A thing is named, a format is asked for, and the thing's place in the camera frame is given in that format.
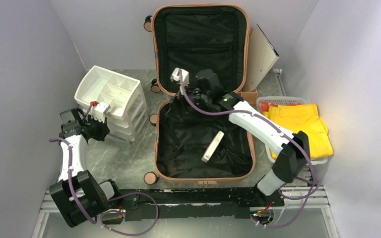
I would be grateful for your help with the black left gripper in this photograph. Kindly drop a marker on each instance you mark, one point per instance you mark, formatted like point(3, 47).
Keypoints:
point(104, 129)

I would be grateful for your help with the pink hard-shell suitcase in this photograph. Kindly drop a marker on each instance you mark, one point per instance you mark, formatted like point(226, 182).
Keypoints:
point(201, 53)

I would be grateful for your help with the white plastic drawer organizer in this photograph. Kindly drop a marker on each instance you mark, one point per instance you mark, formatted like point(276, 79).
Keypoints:
point(123, 93)

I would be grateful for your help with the white book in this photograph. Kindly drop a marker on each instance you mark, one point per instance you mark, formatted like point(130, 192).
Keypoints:
point(212, 147)

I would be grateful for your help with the red garment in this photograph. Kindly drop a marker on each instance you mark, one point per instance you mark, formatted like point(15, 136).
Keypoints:
point(264, 106)

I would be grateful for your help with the white plastic mesh basket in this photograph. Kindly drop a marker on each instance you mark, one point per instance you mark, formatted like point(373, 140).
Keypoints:
point(305, 118)

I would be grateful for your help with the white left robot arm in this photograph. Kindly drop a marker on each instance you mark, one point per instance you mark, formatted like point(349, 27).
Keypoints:
point(77, 194)

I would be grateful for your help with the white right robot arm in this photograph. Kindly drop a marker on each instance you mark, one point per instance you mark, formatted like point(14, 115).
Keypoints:
point(292, 148)

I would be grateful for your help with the white flat board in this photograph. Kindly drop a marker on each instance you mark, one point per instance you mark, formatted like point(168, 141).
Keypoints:
point(262, 56)

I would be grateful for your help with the black suitcase wheel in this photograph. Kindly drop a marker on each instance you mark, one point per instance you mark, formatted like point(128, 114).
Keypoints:
point(150, 178)

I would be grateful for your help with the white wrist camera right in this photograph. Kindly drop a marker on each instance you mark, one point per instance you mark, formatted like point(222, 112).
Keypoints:
point(180, 75)

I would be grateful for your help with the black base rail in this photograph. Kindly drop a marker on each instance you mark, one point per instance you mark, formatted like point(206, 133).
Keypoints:
point(237, 202)

